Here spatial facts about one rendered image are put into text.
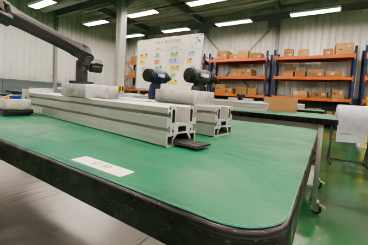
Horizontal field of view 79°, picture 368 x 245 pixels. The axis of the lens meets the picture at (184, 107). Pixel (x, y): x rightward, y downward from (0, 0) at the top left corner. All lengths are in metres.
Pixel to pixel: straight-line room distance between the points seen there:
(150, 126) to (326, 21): 11.14
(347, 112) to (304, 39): 7.59
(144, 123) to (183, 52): 3.58
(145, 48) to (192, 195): 4.41
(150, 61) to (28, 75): 9.31
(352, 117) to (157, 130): 3.72
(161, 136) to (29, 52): 12.85
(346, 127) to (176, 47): 2.96
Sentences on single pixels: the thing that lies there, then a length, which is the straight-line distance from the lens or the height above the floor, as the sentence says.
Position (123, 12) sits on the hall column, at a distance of 9.79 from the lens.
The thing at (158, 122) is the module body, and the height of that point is 0.83.
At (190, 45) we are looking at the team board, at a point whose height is 1.76.
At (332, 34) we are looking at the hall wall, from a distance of 11.32.
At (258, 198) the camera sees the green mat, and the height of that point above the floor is 0.78.
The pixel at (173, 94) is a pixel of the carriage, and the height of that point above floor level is 0.89.
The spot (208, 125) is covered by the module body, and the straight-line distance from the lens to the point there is 0.62.
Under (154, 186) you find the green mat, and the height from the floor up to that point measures 0.78.
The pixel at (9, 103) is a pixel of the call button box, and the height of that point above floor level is 0.83.
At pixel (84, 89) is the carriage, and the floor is 0.89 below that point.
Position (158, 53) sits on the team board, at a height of 1.65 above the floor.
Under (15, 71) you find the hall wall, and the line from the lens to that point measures 12.91.
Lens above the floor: 0.89
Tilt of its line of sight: 3 degrees down
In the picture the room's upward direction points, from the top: 3 degrees clockwise
